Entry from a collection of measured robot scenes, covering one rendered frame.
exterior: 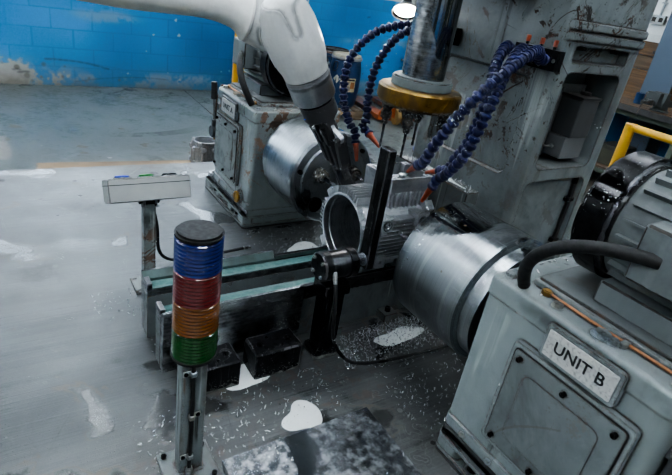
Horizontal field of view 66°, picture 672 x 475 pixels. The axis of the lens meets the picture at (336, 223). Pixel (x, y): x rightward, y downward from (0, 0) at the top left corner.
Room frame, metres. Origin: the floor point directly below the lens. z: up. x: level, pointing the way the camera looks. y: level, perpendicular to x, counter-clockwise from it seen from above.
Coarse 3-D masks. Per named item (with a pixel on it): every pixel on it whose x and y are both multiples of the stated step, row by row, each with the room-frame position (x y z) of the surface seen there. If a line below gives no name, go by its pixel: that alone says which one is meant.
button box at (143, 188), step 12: (108, 180) 0.96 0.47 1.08; (120, 180) 0.97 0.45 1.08; (132, 180) 0.98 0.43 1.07; (144, 180) 1.00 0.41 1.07; (156, 180) 1.01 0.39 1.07; (168, 180) 1.03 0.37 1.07; (180, 180) 1.04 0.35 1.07; (108, 192) 0.95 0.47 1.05; (120, 192) 0.96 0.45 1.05; (132, 192) 0.97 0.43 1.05; (144, 192) 0.99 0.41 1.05; (156, 192) 1.00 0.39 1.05; (168, 192) 1.02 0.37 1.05; (180, 192) 1.03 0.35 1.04
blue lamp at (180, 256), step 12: (180, 252) 0.53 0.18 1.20; (192, 252) 0.52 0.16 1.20; (204, 252) 0.53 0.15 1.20; (216, 252) 0.54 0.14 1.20; (180, 264) 0.53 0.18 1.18; (192, 264) 0.52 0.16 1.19; (204, 264) 0.53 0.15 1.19; (216, 264) 0.54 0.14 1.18; (192, 276) 0.52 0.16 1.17; (204, 276) 0.53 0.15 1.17
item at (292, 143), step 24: (288, 120) 1.41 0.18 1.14; (288, 144) 1.29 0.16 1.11; (312, 144) 1.24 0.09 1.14; (360, 144) 1.33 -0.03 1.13; (264, 168) 1.34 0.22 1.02; (288, 168) 1.23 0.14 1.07; (312, 168) 1.24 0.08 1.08; (360, 168) 1.33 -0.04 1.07; (288, 192) 1.23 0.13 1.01; (312, 192) 1.25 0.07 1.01; (312, 216) 1.26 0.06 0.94
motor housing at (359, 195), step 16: (352, 192) 1.05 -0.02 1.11; (368, 192) 1.06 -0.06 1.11; (336, 208) 1.13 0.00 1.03; (352, 208) 1.16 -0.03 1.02; (400, 208) 1.08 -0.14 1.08; (336, 224) 1.13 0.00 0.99; (352, 224) 1.15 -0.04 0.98; (400, 224) 1.04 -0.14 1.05; (336, 240) 1.10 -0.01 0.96; (352, 240) 1.12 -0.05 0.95; (384, 240) 1.01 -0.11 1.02; (400, 240) 1.04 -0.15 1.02
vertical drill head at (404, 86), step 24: (432, 0) 1.10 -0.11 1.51; (456, 0) 1.10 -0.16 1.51; (432, 24) 1.09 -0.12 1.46; (456, 24) 1.12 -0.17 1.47; (408, 48) 1.12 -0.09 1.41; (432, 48) 1.09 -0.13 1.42; (408, 72) 1.11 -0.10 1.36; (432, 72) 1.09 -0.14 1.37; (384, 96) 1.09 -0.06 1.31; (408, 96) 1.05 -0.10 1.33; (432, 96) 1.05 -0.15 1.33; (456, 96) 1.10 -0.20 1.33; (384, 120) 1.13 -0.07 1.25; (408, 120) 1.07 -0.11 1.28
